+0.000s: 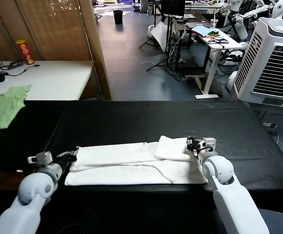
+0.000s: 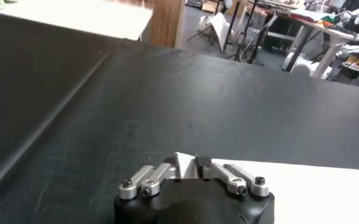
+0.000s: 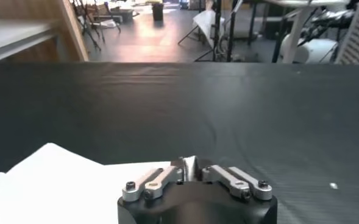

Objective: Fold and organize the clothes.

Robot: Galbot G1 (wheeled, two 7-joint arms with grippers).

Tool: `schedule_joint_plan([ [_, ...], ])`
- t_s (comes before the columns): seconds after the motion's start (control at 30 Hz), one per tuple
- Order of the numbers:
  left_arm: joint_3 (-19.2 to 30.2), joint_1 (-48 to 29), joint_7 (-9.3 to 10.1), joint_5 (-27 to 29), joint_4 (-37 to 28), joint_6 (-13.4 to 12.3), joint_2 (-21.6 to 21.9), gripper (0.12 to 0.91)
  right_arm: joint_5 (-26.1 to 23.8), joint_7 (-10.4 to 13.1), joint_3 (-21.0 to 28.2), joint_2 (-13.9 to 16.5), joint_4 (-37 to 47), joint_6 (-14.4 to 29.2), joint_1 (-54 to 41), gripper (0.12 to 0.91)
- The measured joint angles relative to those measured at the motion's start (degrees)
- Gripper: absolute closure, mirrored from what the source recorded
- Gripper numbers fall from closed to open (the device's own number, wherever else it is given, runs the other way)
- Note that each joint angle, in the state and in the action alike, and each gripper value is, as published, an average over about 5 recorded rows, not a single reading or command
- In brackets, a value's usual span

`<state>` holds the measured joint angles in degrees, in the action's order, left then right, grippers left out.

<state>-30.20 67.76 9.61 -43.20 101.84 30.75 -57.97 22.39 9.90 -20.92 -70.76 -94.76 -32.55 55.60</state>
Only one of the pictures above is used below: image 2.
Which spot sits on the white standing desk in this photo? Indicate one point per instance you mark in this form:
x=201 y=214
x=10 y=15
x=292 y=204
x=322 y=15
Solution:
x=334 y=39

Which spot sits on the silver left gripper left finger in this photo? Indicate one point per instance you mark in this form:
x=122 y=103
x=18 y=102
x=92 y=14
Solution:
x=154 y=176

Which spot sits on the white printed t-shirt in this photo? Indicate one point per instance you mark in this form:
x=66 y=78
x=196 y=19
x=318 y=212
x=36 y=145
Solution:
x=319 y=194

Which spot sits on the wooden folding screen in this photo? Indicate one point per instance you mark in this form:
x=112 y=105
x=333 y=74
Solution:
x=167 y=24

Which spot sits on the white reflector board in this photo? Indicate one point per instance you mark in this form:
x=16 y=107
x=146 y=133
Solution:
x=220 y=30

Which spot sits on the black table cover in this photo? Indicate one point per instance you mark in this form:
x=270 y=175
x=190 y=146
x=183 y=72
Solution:
x=197 y=106

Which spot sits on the white side table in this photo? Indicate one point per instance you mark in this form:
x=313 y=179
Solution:
x=90 y=18

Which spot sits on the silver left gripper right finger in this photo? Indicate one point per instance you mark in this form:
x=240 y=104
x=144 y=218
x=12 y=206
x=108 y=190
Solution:
x=228 y=176

